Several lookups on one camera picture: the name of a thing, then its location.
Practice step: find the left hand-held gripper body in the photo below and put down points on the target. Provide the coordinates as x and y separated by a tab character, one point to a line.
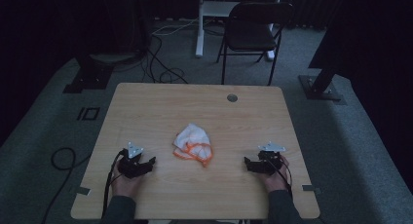
132	165

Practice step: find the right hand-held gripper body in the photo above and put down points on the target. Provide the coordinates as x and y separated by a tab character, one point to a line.
268	162

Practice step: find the white cloth with orange grid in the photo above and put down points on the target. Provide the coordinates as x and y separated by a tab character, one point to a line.
193	144

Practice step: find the person's left hand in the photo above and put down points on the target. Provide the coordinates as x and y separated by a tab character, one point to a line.
125	184

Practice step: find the person's right hand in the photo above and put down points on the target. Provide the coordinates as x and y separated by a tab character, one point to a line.
276	181

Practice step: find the grey tape strip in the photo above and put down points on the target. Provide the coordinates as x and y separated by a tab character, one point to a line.
311	188

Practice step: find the black slanted stand with base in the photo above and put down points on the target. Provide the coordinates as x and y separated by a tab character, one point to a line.
319	87

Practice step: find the black stand with flat base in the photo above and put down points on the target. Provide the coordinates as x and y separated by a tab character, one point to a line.
92	76

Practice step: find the black folding chair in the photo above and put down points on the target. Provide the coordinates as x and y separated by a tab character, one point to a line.
251	35

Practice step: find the white desk frame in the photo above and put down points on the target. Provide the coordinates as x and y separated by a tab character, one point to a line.
200	29

